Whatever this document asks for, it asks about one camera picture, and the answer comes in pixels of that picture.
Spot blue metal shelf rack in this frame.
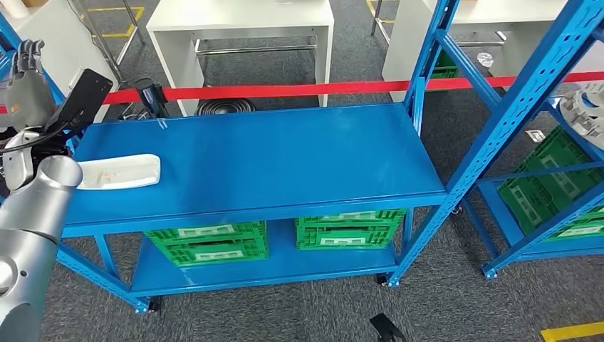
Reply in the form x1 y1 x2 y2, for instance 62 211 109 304
434 28 604 280
0 0 604 315

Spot red barrier belt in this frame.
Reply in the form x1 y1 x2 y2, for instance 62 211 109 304
0 71 604 114

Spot grey cast metal part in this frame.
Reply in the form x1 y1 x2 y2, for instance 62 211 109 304
558 81 604 153

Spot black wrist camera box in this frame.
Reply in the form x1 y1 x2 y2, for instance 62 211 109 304
43 68 115 139

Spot yellow floor tape square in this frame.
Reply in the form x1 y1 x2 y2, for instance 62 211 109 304
540 321 604 342

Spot black round stanchion base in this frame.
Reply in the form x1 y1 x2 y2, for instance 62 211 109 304
195 98 256 117

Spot black stanchion post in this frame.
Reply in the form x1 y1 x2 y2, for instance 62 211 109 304
135 78 170 119

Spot black robot body bracket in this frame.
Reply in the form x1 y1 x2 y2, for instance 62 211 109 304
369 313 407 342

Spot steel table frame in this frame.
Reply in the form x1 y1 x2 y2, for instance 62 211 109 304
66 0 147 83
370 0 395 46

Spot white curved shell part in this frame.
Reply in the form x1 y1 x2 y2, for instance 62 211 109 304
76 153 162 191

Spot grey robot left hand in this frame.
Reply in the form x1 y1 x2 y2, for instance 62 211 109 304
0 38 58 131

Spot grey floor cables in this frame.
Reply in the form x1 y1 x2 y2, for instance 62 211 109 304
115 101 150 123

